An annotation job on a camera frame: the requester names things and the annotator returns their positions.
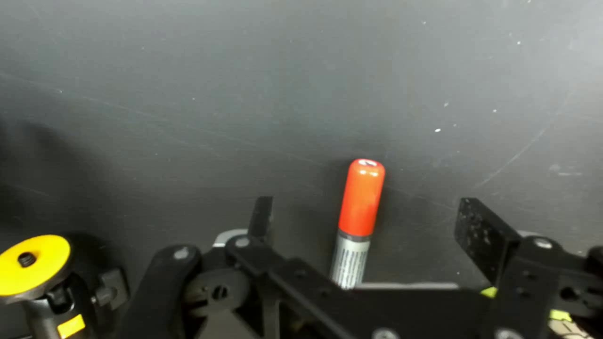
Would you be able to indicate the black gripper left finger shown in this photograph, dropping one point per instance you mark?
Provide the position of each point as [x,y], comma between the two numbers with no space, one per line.
[260,220]

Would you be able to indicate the orange capped grey pen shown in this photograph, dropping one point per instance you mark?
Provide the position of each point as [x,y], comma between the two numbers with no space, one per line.
[356,222]

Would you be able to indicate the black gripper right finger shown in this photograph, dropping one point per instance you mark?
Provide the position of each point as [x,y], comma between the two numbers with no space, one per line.
[485,239]

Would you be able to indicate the yellow topped ball head mount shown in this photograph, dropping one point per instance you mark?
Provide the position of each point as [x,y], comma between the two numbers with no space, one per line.
[40,276]

